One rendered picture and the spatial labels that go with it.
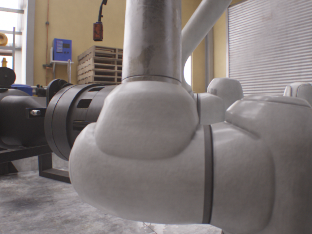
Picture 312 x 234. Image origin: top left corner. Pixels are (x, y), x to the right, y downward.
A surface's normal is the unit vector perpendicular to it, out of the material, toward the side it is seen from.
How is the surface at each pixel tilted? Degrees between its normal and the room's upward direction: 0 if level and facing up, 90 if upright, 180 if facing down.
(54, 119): 81
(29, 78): 90
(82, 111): 68
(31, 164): 90
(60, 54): 90
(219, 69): 90
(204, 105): 74
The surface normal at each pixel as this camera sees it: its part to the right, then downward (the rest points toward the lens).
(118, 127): -0.31, -0.21
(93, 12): 0.54, 0.04
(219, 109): -0.25, 0.04
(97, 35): 0.00, 0.05
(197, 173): -0.04, -0.18
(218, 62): -0.84, 0.03
